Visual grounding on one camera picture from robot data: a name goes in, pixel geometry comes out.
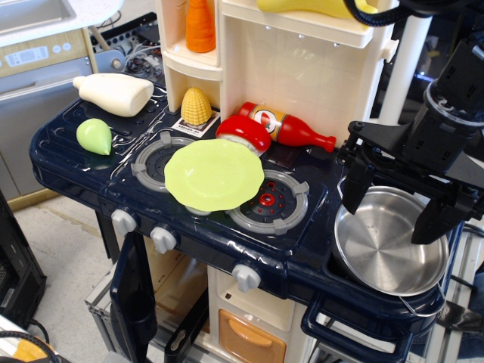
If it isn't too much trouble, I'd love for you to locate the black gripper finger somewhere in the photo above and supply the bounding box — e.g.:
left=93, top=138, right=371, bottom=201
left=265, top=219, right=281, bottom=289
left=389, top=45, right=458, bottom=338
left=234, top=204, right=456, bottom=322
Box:
left=411, top=181, right=464, bottom=244
left=342, top=157, right=375, bottom=214

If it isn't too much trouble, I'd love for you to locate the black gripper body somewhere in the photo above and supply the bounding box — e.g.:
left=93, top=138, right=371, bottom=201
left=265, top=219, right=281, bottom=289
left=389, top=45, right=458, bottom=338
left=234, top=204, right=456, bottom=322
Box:
left=337, top=121, right=483, bottom=220

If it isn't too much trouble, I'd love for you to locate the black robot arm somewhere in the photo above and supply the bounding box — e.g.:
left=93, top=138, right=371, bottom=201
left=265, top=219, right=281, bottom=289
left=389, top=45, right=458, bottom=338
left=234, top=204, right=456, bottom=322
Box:
left=338, top=32, right=483, bottom=244

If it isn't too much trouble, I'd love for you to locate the light green plastic plate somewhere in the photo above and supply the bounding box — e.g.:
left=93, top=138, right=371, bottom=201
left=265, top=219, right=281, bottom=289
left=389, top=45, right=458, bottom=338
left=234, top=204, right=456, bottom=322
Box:
left=164, top=139, right=265, bottom=213

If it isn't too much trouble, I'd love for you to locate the green toy pear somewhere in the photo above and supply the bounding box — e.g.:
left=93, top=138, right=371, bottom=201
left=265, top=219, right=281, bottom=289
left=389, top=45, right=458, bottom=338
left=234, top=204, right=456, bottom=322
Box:
left=76, top=118, right=112, bottom=156

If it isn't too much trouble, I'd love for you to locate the stainless steel pot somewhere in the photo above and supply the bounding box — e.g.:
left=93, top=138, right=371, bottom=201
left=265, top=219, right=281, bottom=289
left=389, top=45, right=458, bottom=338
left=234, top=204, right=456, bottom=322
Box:
left=333, top=186, right=449, bottom=297

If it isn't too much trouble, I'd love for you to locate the right grey stove burner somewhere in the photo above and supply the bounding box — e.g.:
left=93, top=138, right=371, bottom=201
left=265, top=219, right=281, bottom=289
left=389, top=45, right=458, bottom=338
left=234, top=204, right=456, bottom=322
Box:
left=228, top=169, right=309, bottom=236

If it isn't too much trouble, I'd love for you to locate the grey stove burner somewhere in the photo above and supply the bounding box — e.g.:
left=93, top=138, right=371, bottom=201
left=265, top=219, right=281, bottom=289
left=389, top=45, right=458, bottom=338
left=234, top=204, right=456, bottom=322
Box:
left=228, top=169, right=309, bottom=236
left=131, top=132, right=193, bottom=193

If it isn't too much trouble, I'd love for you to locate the red toy ketchup bottle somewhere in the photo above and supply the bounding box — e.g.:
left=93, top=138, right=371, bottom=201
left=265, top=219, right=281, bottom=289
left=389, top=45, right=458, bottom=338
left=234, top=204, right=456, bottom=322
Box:
left=238, top=102, right=337, bottom=153

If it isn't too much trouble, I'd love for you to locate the cream toy kitchen shelf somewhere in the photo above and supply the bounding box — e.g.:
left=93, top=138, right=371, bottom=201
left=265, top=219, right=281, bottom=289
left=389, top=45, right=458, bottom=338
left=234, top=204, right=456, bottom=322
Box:
left=157, top=1, right=398, bottom=143

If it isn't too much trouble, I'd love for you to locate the red toy sushi piece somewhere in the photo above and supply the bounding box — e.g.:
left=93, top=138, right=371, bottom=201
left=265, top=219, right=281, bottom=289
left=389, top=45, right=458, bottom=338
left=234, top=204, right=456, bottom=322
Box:
left=216, top=115, right=271, bottom=157

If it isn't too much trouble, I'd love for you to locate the yellow toy banana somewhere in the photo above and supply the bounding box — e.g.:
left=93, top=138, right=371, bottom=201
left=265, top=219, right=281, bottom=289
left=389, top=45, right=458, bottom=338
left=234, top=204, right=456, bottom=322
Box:
left=256, top=1, right=369, bottom=33

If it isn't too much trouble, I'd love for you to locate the grey stove knob right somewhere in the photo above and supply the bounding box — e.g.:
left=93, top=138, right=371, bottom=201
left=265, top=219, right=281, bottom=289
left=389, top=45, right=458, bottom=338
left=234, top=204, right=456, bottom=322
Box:
left=231, top=264, right=261, bottom=293

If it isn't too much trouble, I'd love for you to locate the grey stove knob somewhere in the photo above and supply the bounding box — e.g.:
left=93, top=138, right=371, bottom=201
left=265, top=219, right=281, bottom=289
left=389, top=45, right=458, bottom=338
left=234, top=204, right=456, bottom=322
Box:
left=150, top=226, right=177, bottom=254
left=111, top=209, right=138, bottom=236
left=231, top=264, right=261, bottom=293

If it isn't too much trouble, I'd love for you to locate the yellow toy corn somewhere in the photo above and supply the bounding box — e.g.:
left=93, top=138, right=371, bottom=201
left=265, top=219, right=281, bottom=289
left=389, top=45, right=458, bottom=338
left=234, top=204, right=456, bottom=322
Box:
left=181, top=87, right=213, bottom=126

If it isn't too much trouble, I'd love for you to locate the navy toy kitchen counter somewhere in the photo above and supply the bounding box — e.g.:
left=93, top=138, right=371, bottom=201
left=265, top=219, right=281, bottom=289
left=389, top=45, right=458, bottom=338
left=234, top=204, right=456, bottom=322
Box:
left=29, top=98, right=448, bottom=362

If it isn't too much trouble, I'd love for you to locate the orange toy drawer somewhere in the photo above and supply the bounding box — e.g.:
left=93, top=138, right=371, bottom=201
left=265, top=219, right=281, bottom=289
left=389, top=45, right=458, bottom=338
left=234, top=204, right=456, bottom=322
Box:
left=219, top=309, right=287, bottom=363

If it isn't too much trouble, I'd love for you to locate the grey stove knob middle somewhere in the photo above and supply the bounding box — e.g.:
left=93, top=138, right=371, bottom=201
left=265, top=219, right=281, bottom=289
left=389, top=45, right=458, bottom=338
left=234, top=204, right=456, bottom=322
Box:
left=150, top=226, right=177, bottom=254

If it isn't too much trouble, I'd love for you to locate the left grey stove burner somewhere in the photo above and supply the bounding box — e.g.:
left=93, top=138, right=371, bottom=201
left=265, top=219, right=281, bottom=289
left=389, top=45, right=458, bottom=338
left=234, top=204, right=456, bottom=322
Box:
left=131, top=132, right=193, bottom=193

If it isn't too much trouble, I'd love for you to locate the orange toy carrot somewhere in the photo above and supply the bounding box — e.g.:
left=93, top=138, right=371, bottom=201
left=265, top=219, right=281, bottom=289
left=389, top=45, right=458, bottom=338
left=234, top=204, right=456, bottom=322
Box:
left=185, top=0, right=216, bottom=53

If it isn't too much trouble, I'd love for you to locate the grey stove knob left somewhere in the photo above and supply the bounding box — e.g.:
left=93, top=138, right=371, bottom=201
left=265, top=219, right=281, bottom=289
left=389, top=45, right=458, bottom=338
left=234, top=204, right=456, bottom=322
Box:
left=111, top=209, right=138, bottom=236

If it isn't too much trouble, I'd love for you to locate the white toy mayonnaise bottle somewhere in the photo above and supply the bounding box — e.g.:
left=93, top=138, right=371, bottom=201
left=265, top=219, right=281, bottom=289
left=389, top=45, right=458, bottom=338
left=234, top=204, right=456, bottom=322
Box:
left=73, top=73, right=154, bottom=117

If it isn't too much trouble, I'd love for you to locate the navy oven door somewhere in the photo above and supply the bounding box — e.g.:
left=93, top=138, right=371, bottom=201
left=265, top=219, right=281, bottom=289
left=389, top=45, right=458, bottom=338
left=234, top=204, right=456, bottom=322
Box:
left=110, top=232, right=157, bottom=362

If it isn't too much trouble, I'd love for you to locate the black electronics box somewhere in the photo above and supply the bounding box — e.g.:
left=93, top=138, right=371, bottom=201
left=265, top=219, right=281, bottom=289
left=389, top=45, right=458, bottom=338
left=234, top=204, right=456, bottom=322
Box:
left=1, top=197, right=47, bottom=329

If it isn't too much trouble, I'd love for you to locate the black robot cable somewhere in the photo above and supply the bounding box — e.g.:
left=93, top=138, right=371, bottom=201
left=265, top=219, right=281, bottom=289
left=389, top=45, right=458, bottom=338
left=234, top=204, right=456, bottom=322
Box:
left=343, top=0, right=413, bottom=27

